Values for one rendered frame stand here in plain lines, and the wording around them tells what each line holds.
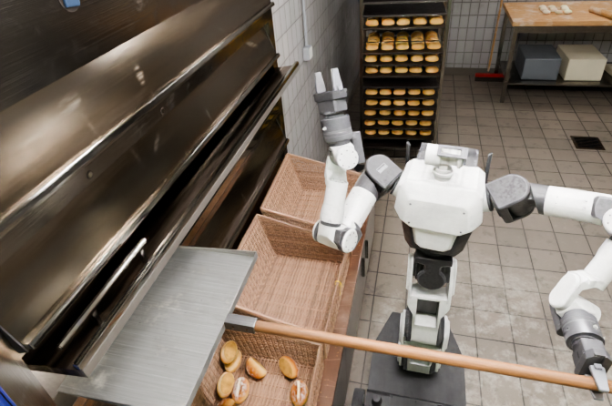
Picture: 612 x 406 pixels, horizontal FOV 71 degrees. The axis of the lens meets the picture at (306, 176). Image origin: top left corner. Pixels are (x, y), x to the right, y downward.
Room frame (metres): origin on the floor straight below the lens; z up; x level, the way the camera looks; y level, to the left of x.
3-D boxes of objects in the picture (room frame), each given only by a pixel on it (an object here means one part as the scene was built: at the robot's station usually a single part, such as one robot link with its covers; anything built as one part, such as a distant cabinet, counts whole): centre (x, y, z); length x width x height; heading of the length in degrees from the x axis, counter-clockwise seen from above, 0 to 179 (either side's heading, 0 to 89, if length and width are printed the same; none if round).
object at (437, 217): (1.18, -0.46, 1.27); 0.34 x 0.30 x 0.36; 65
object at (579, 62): (4.52, -3.12, 0.35); 0.50 x 0.36 x 0.24; 165
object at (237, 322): (0.79, 0.22, 1.19); 0.09 x 0.04 x 0.03; 74
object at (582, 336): (0.63, -0.67, 1.18); 0.12 x 0.10 x 0.13; 163
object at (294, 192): (1.95, -0.05, 0.72); 0.56 x 0.49 x 0.28; 164
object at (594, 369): (0.54, -0.65, 1.20); 0.06 x 0.03 x 0.02; 163
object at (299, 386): (0.90, 0.10, 0.62); 0.10 x 0.07 x 0.05; 178
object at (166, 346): (0.85, 0.44, 1.19); 0.55 x 0.36 x 0.03; 164
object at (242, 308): (1.38, 0.12, 0.72); 0.56 x 0.49 x 0.28; 163
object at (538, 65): (4.64, -2.71, 0.35); 0.50 x 0.36 x 0.24; 163
